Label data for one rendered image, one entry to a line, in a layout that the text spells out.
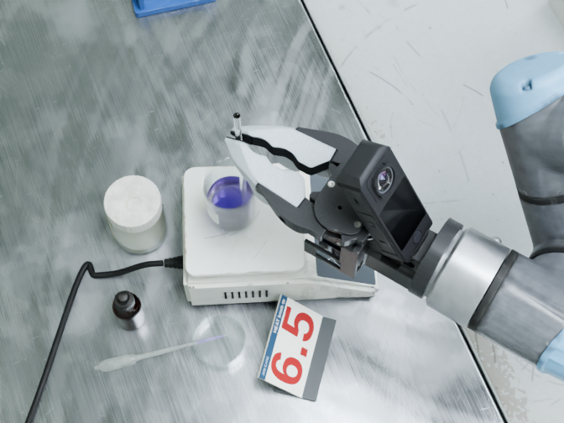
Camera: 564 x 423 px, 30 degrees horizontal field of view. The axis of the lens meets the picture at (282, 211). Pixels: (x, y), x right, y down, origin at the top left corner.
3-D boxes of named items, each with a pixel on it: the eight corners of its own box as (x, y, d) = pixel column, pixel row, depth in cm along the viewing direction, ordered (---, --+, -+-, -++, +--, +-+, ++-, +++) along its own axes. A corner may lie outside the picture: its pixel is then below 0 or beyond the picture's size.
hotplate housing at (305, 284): (366, 189, 117) (372, 156, 110) (377, 300, 112) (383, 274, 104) (166, 198, 116) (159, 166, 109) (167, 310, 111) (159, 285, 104)
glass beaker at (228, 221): (248, 246, 105) (246, 214, 98) (197, 229, 106) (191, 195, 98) (268, 195, 107) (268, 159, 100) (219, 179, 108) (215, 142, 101)
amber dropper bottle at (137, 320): (150, 323, 111) (142, 301, 104) (123, 336, 110) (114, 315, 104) (138, 299, 112) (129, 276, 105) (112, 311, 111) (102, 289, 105)
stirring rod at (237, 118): (249, 211, 105) (241, 112, 87) (246, 216, 105) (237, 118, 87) (244, 208, 105) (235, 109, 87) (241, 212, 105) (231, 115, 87)
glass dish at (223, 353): (209, 311, 111) (208, 305, 109) (255, 334, 110) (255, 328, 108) (184, 357, 109) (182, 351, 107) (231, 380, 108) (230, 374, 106)
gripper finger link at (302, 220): (247, 205, 89) (337, 255, 87) (246, 197, 87) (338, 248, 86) (275, 162, 90) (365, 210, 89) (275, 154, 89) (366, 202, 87)
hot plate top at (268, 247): (299, 164, 109) (299, 161, 109) (306, 274, 105) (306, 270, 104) (183, 170, 109) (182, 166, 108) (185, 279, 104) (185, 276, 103)
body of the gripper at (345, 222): (295, 249, 94) (413, 317, 91) (295, 210, 86) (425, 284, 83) (339, 183, 96) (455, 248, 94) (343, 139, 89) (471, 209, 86)
